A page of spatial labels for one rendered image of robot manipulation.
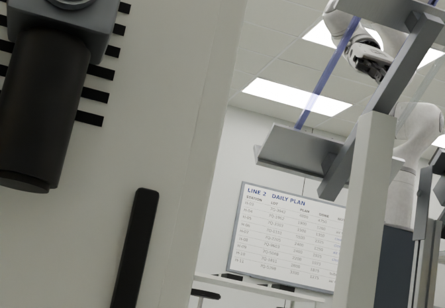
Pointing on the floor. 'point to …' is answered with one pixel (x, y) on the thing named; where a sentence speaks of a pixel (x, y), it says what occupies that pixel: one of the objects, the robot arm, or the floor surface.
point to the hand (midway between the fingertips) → (387, 79)
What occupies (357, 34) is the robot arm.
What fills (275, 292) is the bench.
